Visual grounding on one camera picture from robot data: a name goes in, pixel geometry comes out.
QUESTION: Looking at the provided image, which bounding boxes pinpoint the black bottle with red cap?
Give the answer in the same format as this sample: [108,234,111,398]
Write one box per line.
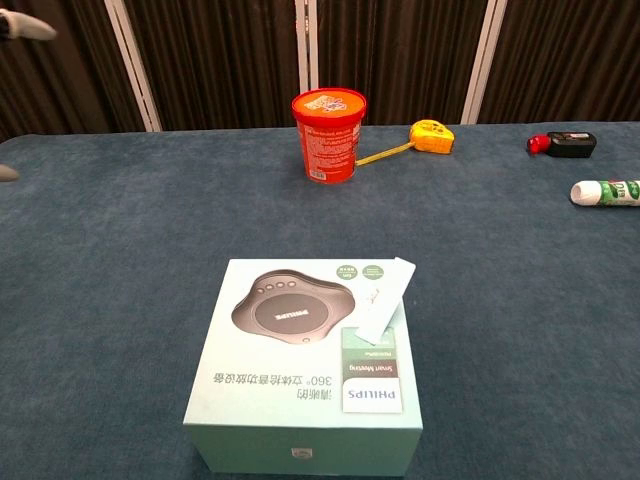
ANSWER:
[526,131,598,160]

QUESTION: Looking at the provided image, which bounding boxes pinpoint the white green small bottle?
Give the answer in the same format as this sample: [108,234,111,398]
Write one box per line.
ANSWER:
[570,179,640,208]

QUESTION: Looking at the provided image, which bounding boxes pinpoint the red cup with yellow lid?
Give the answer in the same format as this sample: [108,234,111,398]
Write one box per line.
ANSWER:
[291,87,369,185]

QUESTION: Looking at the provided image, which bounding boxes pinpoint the black curtain partition panel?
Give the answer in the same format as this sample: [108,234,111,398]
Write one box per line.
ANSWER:
[462,0,640,126]
[294,0,506,127]
[0,0,164,144]
[104,0,321,134]

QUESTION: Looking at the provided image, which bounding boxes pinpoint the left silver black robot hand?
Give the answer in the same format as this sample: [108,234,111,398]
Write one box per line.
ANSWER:
[0,8,59,184]

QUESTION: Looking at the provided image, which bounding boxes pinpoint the blue felt table mat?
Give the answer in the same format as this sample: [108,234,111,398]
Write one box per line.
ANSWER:
[0,121,640,480]

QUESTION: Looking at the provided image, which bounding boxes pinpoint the white speaker product box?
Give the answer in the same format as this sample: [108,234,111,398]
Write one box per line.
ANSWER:
[182,257,425,477]

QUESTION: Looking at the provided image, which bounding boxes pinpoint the small light green strip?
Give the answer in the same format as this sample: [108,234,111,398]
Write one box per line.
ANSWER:
[353,256,418,346]

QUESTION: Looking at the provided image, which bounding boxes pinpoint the yellow tape measure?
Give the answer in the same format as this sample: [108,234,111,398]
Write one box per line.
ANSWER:
[355,118,456,167]

